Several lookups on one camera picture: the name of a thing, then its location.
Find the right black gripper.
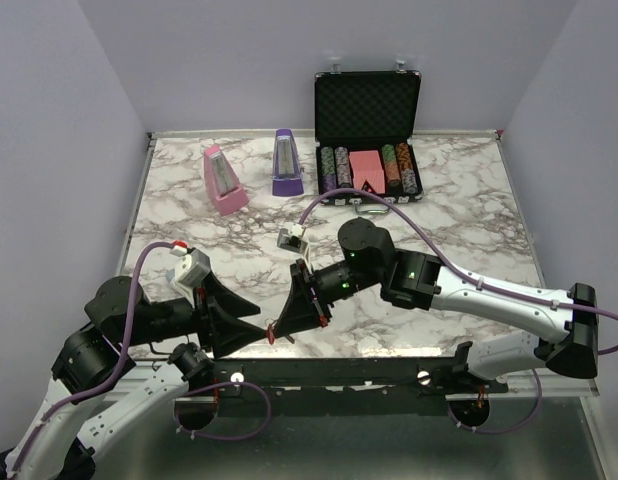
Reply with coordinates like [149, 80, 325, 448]
[273, 260, 382, 339]

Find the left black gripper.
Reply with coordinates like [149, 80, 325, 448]
[122, 269, 270, 358]

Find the red key fob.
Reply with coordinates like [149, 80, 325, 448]
[266, 324, 275, 345]

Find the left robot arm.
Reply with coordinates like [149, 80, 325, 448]
[0, 273, 265, 479]

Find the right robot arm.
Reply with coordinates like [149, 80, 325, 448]
[266, 218, 598, 392]

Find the white microphone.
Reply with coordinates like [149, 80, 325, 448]
[165, 269, 175, 284]

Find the pink metronome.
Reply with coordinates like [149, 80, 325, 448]
[203, 144, 249, 216]

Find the purple metronome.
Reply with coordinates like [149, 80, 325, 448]
[272, 129, 304, 197]

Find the pink playing card deck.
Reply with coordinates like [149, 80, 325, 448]
[349, 150, 386, 195]

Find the black poker chip case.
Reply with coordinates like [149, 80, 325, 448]
[314, 70, 423, 206]

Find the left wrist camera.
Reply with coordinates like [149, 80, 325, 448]
[169, 241, 211, 306]

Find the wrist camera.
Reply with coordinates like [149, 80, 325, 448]
[277, 223, 311, 268]
[169, 241, 211, 306]

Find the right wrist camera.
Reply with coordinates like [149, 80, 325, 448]
[277, 223, 311, 268]

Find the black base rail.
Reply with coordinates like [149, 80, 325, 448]
[174, 357, 508, 425]

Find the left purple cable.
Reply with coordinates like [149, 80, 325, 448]
[6, 241, 273, 479]

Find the purple cable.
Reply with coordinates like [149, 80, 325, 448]
[6, 241, 273, 479]
[298, 188, 618, 436]

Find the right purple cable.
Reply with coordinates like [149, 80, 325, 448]
[298, 188, 618, 436]

